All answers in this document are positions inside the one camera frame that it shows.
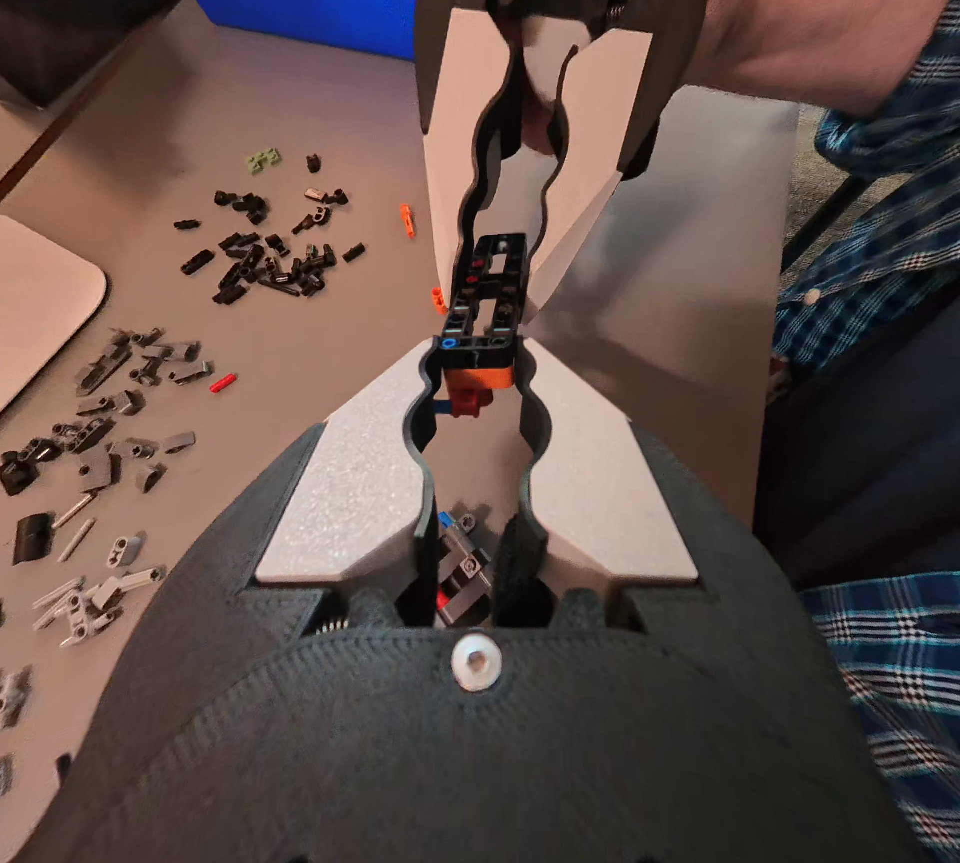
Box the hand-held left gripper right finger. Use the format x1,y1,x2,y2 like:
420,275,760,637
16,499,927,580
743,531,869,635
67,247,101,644
497,338,703,611

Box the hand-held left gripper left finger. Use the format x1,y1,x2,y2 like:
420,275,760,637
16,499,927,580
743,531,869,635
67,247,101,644
255,338,440,611

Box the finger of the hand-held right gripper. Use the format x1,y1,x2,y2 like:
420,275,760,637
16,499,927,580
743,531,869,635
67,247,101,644
523,30,655,330
423,8,526,313

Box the black lego frame assembly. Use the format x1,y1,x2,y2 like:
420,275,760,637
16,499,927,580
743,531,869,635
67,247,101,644
432,231,535,423

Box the person's right forearm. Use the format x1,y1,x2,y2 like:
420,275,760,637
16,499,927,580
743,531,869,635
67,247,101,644
686,0,960,122

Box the multicoloured lego assembly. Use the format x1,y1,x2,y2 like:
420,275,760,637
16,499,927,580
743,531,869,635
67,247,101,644
435,509,498,629

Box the pile of black lego pieces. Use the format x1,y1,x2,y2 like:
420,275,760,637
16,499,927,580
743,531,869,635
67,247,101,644
172,153,369,309

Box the pile of light grey lego pieces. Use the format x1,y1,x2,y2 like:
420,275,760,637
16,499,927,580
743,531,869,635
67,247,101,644
30,491,168,650

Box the pile of dark grey lego pieces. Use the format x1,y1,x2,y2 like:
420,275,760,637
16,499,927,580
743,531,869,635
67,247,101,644
0,326,219,498

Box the black curved lego panel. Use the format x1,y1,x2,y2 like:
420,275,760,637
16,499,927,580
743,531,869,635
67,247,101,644
12,512,56,566

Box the dark grey lego connector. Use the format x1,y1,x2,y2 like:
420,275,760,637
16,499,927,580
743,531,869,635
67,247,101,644
0,666,36,730

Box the person's right hand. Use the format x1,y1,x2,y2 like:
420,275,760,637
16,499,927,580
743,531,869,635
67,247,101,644
498,15,565,155

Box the black chair leg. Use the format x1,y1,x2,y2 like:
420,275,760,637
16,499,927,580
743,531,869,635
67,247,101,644
780,173,876,274

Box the dark trousers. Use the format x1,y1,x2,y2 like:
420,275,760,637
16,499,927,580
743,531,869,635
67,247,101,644
752,276,960,591

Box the white tray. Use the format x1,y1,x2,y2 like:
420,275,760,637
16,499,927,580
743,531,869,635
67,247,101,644
0,213,108,416

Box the black box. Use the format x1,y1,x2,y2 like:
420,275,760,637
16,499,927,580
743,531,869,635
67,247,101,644
0,0,186,108

